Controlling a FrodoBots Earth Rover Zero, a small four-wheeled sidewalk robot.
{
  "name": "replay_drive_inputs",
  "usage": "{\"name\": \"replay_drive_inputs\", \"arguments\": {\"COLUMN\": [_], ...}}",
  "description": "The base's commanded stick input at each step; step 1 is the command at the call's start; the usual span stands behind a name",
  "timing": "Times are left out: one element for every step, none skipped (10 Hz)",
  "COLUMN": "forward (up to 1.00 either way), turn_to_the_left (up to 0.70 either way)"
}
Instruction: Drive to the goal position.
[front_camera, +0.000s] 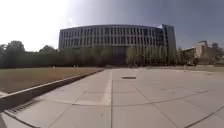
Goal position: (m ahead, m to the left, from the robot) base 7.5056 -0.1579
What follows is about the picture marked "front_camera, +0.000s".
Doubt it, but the dark manhole cover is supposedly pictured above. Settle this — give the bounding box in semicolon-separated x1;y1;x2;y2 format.
120;75;137;80

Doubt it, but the dry grass lawn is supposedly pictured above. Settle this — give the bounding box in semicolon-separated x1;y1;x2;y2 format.
0;66;105;95

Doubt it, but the large curved glass building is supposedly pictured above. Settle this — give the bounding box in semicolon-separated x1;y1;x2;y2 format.
58;23;178;66

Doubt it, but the beige building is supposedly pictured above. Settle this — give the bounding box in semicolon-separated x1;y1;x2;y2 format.
182;40;224;66

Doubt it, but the grey concrete slab plaza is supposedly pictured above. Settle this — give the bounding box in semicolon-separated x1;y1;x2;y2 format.
0;67;224;128

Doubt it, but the low concrete kerb wall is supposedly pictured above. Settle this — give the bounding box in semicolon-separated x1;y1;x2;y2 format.
0;68;106;112

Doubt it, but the drain grate strip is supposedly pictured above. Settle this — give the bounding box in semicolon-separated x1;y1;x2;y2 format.
5;99;40;116

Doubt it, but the row of trees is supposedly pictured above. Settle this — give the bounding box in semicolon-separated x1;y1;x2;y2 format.
0;40;224;70

